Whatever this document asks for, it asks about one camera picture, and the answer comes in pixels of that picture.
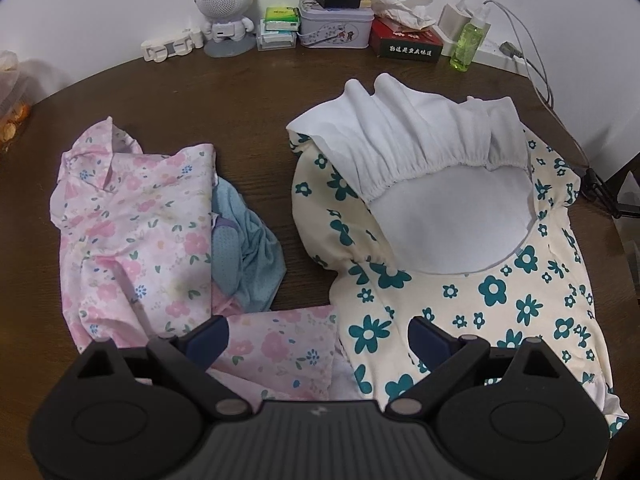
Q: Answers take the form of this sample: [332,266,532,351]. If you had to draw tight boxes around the cream green floral garment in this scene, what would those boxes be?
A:
[288,74,628,434]

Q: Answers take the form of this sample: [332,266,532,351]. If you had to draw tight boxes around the white folding stand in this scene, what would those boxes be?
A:
[141,27,204,63]

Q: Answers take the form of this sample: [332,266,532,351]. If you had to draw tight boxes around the blue grey cloth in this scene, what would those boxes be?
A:
[212,178,286,313]

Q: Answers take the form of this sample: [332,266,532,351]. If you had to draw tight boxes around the pink floral garment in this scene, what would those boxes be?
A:
[50,119,334,404]

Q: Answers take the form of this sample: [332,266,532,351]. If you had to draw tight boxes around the white power strip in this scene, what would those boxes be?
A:
[439,34,532,79]

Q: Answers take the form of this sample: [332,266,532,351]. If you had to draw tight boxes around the green spray bottle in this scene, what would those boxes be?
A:
[450,2,490,73]

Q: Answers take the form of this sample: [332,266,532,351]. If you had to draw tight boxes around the plastic bag of oranges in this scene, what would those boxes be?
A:
[0,50,32,153]

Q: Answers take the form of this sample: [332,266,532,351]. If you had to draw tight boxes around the red green tissue box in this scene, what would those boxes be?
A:
[370,0,444,62]

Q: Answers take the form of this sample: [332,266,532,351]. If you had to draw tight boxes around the green white tissue packs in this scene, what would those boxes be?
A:
[256,6,300,51]

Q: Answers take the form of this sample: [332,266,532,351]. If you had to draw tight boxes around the white charger adapter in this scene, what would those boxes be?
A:
[437,3,472,42]

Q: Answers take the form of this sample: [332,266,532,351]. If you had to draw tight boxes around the white floral tin box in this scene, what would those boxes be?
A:
[298,0,374,50]

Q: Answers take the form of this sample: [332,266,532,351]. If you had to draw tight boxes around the white robot speaker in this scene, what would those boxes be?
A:
[194,0,256,58]

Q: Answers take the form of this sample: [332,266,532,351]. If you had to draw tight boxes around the white charging cable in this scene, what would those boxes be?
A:
[462,0,591,166]

